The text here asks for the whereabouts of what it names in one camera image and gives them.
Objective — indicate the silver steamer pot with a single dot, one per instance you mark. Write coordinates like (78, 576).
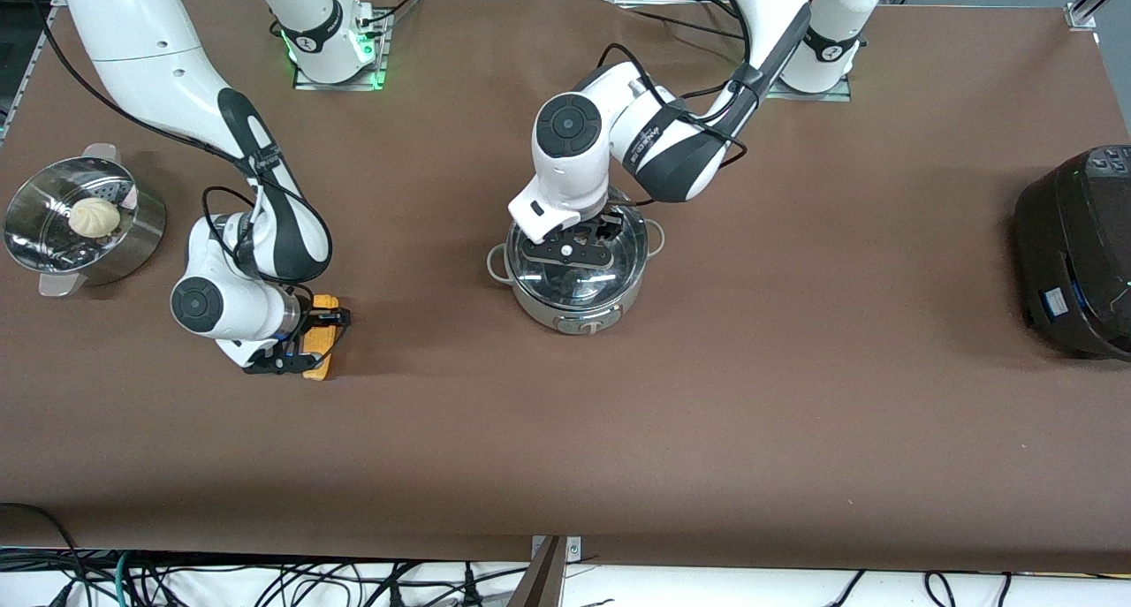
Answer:
(132, 245)

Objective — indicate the brown table mat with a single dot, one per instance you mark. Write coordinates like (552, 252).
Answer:
(707, 413)

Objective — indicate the metal clamp bracket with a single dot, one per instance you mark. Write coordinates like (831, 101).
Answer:
(574, 550)

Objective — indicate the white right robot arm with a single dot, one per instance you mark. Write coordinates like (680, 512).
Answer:
(132, 24)

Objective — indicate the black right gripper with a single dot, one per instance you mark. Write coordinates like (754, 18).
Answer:
(305, 321)

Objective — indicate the aluminium frame profile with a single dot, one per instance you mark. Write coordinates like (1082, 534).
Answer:
(22, 86)
(1096, 2)

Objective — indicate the black rice cooker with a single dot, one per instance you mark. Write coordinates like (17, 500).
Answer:
(1074, 271)

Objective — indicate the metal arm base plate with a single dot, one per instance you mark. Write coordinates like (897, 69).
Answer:
(375, 59)
(839, 90)

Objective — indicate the white steamed bun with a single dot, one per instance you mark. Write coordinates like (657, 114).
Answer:
(94, 218)

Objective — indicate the glass pot lid with knob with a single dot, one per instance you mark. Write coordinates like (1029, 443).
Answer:
(623, 267)

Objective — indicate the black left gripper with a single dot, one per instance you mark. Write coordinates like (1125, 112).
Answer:
(603, 228)

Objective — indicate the silver electric cooking pot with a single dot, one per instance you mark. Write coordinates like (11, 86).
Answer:
(530, 311)

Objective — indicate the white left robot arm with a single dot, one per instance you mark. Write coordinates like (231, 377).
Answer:
(574, 130)

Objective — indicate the yellow corn cob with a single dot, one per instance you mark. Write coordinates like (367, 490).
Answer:
(323, 360)

